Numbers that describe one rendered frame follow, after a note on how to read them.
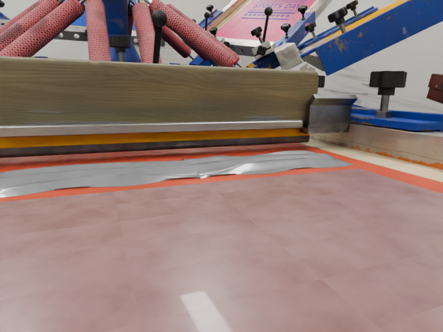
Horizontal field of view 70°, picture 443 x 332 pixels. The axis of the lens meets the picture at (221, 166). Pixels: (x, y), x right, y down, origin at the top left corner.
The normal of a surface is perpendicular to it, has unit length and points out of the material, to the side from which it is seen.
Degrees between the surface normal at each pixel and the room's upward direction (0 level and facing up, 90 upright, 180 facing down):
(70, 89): 81
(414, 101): 90
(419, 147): 90
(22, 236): 9
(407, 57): 90
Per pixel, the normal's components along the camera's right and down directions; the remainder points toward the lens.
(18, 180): 0.33, -0.70
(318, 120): 0.37, 0.22
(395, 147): -0.93, 0.07
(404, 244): 0.02, -0.97
